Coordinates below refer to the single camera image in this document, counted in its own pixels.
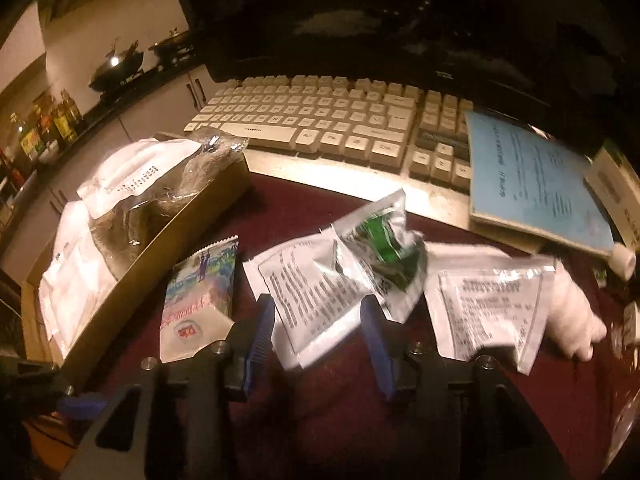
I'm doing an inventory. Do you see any beige computer keyboard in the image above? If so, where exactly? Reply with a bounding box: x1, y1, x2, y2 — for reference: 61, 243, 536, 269
182, 75, 476, 193

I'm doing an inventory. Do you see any white paper towel wad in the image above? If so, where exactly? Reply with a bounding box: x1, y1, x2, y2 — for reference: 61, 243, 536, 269
542, 260, 608, 361

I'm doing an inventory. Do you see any black computer monitor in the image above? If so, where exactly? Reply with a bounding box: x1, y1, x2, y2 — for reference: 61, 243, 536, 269
167, 0, 640, 161

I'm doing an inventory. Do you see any green and white packet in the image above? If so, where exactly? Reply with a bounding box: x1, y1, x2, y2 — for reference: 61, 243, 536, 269
332, 189, 428, 323

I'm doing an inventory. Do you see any long plain white packet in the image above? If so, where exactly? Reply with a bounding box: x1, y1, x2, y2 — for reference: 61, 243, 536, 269
37, 202, 121, 356

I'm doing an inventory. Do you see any small white bottle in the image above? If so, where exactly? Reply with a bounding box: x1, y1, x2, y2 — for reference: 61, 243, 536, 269
607, 242, 638, 278

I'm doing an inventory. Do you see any white green medicine box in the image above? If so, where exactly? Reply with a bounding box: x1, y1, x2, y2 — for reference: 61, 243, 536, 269
585, 140, 640, 248

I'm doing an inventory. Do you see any blue paper booklet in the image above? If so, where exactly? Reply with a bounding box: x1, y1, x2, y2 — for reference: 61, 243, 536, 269
462, 110, 618, 256

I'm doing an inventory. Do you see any grey kitchen cabinet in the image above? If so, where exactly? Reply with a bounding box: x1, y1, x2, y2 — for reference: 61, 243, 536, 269
0, 55, 216, 261

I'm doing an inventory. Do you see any maroon cloth mat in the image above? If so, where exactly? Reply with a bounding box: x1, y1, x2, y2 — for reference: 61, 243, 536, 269
85, 175, 640, 480

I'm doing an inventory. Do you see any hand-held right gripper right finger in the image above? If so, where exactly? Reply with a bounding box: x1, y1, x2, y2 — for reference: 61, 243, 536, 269
359, 294, 571, 480

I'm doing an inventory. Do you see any white packet with text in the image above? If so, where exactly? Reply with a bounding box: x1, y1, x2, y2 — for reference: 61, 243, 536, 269
424, 242, 558, 376
242, 237, 381, 371

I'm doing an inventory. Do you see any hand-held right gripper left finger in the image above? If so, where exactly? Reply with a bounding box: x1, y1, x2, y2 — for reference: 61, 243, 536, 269
60, 292, 278, 480

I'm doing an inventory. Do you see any black wok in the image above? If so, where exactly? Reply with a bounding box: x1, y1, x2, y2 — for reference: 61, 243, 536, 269
89, 42, 146, 93
149, 30, 193, 58

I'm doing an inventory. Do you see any brown cardboard box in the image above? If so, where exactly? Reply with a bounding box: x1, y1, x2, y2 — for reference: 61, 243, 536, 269
20, 132, 253, 386

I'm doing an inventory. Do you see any row of condiment bottles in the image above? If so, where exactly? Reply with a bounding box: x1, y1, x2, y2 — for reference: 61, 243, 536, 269
0, 89, 83, 186

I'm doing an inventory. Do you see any grey plush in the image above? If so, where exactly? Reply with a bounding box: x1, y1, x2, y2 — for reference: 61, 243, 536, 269
90, 127, 251, 281

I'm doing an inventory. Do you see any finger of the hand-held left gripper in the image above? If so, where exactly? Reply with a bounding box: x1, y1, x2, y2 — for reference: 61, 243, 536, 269
56, 392, 108, 420

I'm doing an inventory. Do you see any colourful printed snack packet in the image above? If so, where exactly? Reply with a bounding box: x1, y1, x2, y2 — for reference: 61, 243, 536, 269
159, 235, 240, 363

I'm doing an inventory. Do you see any white packet with dotted print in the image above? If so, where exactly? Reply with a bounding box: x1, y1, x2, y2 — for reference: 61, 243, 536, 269
77, 137, 203, 218

